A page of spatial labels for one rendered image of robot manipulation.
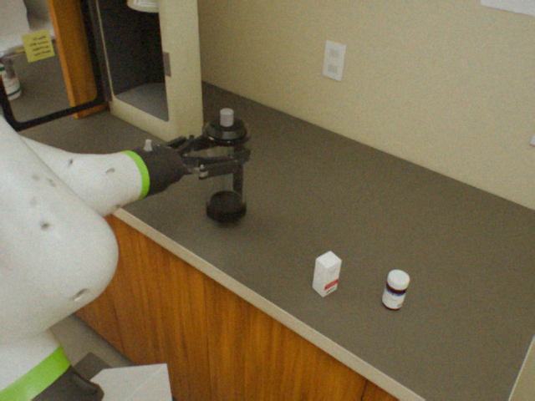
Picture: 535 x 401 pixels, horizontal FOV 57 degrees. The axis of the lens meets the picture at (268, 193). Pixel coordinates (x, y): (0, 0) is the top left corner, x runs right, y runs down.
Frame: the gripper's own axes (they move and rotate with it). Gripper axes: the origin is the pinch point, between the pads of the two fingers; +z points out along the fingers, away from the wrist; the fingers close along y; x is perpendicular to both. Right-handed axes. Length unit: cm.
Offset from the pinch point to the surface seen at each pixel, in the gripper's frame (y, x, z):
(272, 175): 2.7, 14.9, 27.5
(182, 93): 33.6, -0.4, 20.3
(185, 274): 4.5, 36.2, -2.2
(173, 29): 33.8, -18.1, 14.3
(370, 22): -2, -29, 54
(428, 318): -52, 19, 8
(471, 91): -34, -18, 56
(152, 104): 49, 8, 24
